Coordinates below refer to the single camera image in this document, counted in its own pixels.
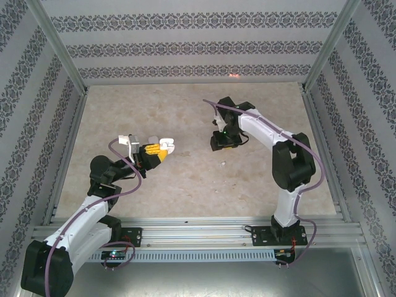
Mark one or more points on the white earbud charging case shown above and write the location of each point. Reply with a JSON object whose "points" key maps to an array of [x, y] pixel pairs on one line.
{"points": [[167, 142]]}

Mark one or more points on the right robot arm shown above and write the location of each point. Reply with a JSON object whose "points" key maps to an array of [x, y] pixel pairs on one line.
{"points": [[260, 127]]}

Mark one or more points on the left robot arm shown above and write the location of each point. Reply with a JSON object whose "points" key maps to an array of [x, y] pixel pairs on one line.
{"points": [[83, 213]]}

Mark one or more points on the small circuit board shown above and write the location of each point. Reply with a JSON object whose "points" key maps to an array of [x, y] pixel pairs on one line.
{"points": [[283, 253], [114, 254]]}

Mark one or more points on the grey sheet metal panel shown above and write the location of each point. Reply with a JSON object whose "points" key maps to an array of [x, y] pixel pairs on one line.
{"points": [[198, 278]]}

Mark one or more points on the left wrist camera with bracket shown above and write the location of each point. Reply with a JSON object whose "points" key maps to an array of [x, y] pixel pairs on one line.
{"points": [[135, 145]]}

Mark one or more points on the aluminium side rail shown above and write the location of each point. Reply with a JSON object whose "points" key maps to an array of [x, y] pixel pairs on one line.
{"points": [[316, 123], [67, 154]]}

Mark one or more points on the wide aluminium base rail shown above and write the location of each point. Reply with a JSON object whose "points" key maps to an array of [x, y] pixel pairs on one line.
{"points": [[198, 235]]}

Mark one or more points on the aluminium frame post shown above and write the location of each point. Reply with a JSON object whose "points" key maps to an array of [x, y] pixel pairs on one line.
{"points": [[63, 52], [328, 46]]}

